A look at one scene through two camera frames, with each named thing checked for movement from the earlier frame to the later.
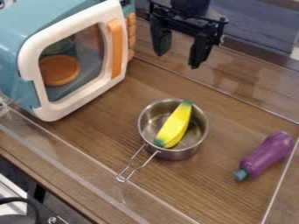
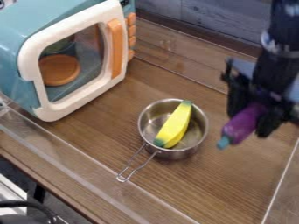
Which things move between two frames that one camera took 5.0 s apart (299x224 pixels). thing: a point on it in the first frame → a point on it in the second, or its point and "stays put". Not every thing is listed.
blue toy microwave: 64,52 stays put
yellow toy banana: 175,127 stays put
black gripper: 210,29 → 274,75
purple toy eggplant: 275,150 → 239,128
